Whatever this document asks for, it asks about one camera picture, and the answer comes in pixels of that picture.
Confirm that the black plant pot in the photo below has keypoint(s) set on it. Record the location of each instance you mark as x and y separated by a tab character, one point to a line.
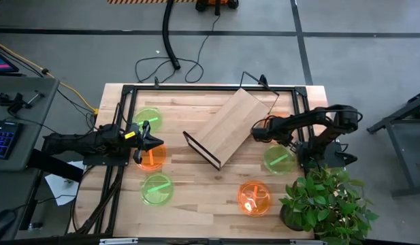
287	219

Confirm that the backlit black keyboard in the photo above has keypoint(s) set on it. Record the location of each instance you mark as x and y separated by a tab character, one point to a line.
3	139

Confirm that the grey desk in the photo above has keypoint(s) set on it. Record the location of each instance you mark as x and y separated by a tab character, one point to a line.
26	119

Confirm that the wooden shelf with black frame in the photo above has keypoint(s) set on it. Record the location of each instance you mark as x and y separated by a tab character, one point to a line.
230	126

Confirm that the black metal table frame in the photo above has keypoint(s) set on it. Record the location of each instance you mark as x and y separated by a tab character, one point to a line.
196	88

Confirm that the white paper sheet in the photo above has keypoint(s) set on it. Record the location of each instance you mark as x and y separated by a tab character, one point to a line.
60	187

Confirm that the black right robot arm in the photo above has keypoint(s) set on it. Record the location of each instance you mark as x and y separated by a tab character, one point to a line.
318	117

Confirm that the green leafy plant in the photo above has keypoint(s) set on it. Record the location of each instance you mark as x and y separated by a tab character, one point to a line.
328	204

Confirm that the black computer mouse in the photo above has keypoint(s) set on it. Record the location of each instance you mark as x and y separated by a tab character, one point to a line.
2	223

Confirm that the orange translucent plastic plate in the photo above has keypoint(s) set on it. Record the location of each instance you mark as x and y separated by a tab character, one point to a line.
158	160
254	198
281	115

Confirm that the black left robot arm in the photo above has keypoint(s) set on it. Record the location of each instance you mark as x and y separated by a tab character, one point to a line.
94	141

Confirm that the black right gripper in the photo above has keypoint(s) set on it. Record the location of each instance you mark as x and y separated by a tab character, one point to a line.
279	131

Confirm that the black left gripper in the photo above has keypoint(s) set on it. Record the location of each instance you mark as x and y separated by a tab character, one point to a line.
136	139

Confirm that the black metal table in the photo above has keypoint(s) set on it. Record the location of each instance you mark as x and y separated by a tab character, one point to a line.
393	119

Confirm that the green translucent plastic plate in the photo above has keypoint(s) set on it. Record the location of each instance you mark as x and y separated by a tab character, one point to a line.
157	189
143	115
277	161

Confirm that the computer monitor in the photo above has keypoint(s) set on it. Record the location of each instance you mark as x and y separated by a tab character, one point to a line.
0	63

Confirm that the orange and black wheeled machine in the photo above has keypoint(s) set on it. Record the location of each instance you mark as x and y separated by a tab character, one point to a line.
201	5

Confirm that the black clamp tool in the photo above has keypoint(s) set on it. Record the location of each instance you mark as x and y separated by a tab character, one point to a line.
15	101

